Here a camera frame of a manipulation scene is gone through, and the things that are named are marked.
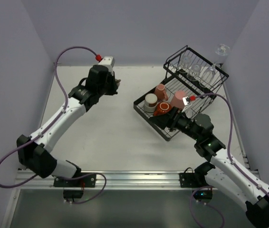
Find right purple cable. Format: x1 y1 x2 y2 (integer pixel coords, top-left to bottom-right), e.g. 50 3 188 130
189 93 269 228

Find tall glass by wall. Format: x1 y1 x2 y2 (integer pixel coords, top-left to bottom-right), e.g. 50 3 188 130
215 44 231 64

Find middle clear wine glass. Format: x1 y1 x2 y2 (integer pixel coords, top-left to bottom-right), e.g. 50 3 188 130
187 64 202 81

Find black controller box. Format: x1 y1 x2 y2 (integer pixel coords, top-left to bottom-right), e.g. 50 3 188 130
193 188 213 201
63 190 83 201

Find left black controller box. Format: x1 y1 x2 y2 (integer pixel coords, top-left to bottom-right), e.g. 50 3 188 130
63 190 83 201

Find black wire dish rack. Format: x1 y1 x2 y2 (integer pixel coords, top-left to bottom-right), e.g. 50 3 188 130
133 45 229 141

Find white brown ceramic cup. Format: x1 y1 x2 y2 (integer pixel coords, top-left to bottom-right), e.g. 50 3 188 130
144 93 158 113

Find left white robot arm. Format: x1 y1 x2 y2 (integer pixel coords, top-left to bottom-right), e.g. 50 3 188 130
17 63 118 179

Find right black controller box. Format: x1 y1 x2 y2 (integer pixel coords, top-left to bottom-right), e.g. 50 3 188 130
193 188 213 201

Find left clear wine glass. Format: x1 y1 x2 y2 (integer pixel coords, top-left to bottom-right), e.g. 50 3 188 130
178 54 192 72

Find clear wine glass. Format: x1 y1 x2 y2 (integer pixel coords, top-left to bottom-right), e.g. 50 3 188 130
187 64 202 81
178 54 192 72
199 63 216 87

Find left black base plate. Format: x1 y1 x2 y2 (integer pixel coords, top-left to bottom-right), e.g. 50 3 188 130
53 172 96 188

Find salmon pink mug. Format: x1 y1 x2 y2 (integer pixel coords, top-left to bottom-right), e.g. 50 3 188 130
154 84 168 101

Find orange ceramic mug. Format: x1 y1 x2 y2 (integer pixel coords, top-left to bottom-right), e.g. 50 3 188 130
153 102 172 116

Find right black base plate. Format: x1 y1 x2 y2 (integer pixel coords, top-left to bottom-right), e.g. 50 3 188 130
179 172 208 188

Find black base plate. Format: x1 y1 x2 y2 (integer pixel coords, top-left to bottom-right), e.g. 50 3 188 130
53 172 96 188
179 172 208 188

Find pink tall tumbler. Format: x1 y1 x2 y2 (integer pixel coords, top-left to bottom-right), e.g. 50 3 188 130
170 90 188 109

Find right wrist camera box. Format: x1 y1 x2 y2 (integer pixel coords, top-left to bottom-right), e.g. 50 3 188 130
182 96 196 113

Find right clear wine glass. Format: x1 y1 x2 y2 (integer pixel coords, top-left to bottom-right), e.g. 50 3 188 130
199 63 216 87

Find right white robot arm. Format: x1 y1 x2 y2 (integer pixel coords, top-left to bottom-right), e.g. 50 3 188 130
151 108 269 228

